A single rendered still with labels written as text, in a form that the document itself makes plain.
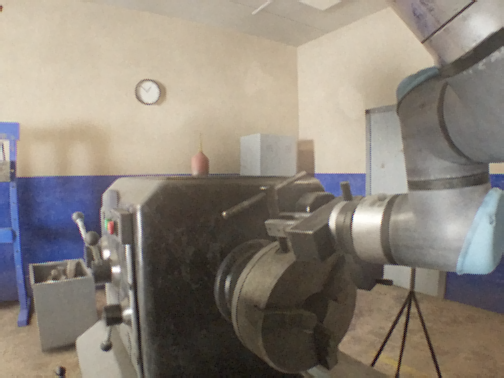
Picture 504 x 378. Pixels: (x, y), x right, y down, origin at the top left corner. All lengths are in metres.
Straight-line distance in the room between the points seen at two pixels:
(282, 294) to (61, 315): 2.34
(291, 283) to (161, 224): 0.27
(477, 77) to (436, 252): 0.19
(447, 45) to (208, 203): 0.55
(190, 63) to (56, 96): 1.71
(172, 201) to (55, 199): 3.31
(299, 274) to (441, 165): 0.32
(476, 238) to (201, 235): 0.51
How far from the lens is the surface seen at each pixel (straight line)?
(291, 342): 0.62
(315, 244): 0.43
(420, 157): 0.36
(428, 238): 0.37
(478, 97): 0.25
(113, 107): 4.03
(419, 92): 0.36
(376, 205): 0.41
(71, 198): 3.92
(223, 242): 0.71
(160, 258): 0.66
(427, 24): 0.24
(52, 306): 2.73
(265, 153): 4.15
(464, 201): 0.35
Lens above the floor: 1.35
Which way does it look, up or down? 3 degrees down
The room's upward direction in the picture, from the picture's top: straight up
